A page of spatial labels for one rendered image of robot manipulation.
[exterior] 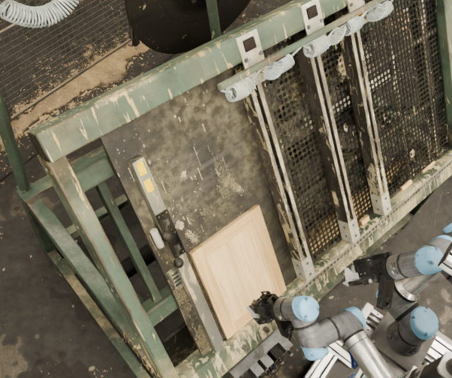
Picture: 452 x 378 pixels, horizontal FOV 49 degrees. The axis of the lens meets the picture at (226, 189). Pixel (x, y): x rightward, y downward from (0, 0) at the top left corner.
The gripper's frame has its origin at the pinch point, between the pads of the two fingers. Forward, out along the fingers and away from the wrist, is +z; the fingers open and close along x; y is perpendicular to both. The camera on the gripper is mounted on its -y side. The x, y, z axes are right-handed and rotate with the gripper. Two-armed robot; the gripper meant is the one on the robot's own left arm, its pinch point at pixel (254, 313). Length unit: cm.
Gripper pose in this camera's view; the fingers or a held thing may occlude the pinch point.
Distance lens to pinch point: 184.4
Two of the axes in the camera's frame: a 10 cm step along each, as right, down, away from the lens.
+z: -4.5, 2.2, 8.6
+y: -6.3, -7.7, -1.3
